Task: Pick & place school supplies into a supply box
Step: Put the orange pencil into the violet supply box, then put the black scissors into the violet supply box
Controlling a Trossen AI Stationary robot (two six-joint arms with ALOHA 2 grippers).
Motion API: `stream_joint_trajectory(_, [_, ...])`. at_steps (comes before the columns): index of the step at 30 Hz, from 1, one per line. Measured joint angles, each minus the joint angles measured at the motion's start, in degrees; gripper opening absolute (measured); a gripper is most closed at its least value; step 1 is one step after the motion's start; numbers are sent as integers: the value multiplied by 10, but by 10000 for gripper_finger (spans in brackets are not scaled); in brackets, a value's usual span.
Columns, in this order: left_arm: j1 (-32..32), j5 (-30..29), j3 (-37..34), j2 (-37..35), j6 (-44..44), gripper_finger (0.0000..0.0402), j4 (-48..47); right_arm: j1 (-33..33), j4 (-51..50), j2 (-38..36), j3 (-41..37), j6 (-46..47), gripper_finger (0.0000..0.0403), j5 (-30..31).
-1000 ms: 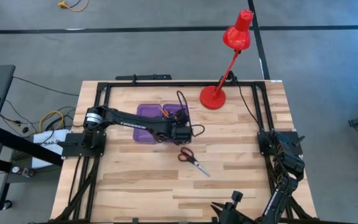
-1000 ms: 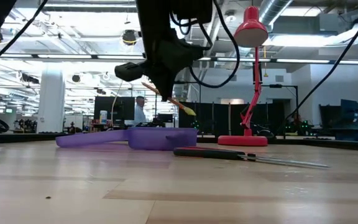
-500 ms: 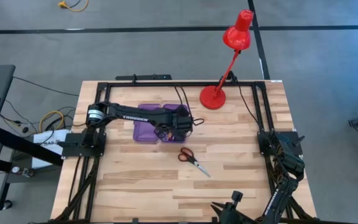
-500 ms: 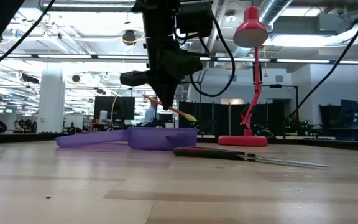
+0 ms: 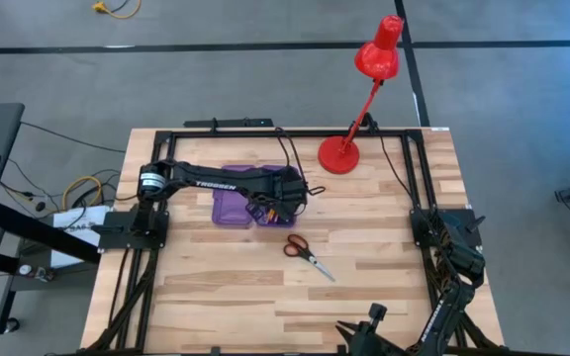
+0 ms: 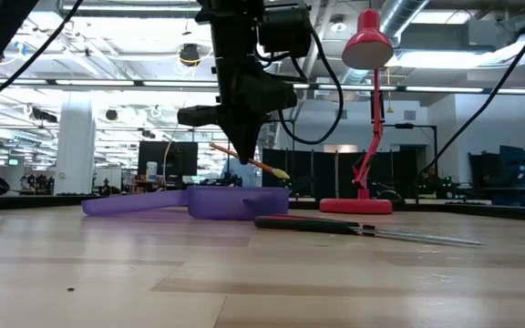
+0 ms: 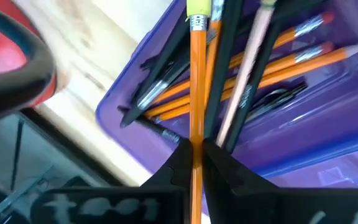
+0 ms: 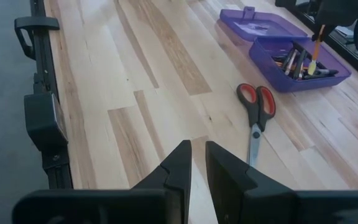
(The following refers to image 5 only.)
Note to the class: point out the black aluminium table frame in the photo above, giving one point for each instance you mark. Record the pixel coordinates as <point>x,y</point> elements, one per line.
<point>245,134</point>

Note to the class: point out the red desk lamp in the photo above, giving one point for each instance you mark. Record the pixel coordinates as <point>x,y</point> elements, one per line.
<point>337,155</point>

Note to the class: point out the black bar with small light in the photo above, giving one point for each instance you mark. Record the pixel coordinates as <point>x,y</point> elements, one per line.
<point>230,122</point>

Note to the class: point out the black clamp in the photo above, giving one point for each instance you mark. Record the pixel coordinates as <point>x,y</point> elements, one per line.
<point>370,123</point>

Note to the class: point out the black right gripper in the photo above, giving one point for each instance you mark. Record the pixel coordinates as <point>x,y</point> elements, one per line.
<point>386,343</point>

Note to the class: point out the black desk beam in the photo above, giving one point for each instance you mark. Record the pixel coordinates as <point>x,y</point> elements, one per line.
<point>42,230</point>

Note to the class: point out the black caster wheel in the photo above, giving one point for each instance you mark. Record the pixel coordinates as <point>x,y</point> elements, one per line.
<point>12,325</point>

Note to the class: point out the small round white device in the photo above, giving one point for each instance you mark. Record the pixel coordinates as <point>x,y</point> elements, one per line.
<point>25,269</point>

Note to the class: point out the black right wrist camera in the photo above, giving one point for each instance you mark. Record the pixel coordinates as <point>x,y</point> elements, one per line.
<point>377,312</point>

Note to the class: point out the red and black scissors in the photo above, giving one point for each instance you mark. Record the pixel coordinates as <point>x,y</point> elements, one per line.
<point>307,255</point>

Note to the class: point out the purple translucent plastic supply box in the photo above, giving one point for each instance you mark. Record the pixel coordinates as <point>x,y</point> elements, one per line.
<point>230,215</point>

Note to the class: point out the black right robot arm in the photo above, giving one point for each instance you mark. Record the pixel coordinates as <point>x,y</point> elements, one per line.
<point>455,262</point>

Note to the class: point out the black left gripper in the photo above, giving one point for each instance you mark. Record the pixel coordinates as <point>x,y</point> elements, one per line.
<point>287,190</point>

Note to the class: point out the white paper box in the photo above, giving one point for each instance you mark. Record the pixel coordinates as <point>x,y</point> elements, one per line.
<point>74,220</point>

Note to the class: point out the orange pencil with yellow eraser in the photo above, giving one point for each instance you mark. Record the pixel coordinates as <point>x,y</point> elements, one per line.
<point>271,215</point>

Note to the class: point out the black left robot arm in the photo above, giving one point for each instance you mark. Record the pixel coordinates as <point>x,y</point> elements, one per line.
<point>216,180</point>

